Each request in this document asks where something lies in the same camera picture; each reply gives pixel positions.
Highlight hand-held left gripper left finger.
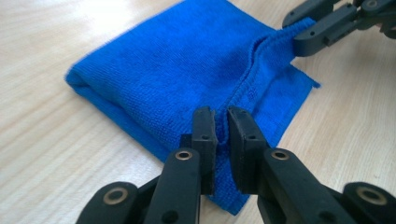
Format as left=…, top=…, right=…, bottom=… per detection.
left=143, top=105, right=218, bottom=224

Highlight blue microfiber cloth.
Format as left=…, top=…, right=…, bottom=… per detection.
left=64, top=0, right=321, bottom=217

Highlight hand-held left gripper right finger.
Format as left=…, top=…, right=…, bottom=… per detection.
left=227, top=105, right=356, bottom=224

